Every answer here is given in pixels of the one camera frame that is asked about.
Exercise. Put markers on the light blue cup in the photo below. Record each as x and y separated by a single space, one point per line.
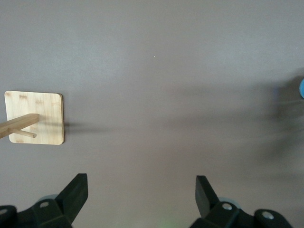
302 89

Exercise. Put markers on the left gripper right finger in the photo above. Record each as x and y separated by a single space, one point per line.
211 211

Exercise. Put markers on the wooden cup rack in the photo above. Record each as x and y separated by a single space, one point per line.
47 107

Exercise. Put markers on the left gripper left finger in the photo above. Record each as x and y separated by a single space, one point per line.
69 204

